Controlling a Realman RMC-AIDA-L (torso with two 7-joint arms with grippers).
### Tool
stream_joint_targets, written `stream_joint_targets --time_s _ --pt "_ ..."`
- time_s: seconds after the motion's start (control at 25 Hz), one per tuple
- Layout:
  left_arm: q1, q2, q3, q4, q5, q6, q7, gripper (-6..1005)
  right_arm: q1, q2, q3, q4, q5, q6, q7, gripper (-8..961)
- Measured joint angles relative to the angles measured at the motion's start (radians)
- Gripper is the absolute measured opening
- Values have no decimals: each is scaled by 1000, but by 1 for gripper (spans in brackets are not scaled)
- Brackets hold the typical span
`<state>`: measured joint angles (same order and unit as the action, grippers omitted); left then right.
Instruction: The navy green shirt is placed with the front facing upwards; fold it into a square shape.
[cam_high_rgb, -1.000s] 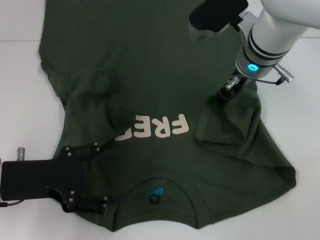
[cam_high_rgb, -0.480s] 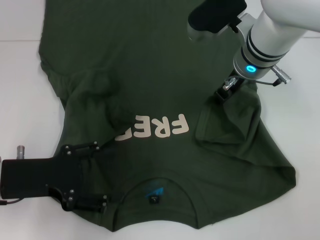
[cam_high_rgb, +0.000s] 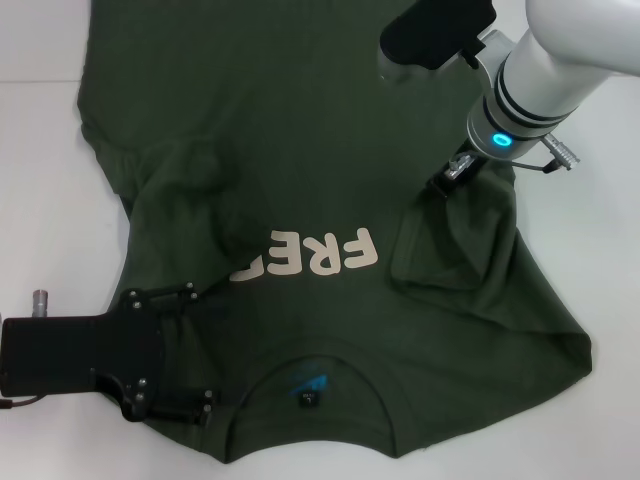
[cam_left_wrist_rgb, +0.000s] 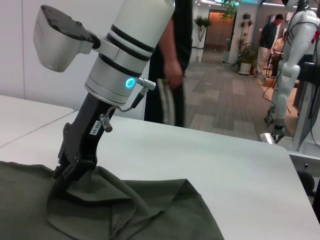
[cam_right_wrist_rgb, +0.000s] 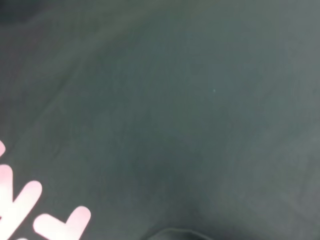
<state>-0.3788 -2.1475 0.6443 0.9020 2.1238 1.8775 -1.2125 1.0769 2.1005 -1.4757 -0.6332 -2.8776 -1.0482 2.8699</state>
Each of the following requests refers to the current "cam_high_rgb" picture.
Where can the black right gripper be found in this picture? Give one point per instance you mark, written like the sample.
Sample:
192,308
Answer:
457,175

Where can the dark green FREE! shirt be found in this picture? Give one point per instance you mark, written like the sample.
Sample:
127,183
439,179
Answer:
300,125

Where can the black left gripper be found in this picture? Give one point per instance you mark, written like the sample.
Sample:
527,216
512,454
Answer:
75,350

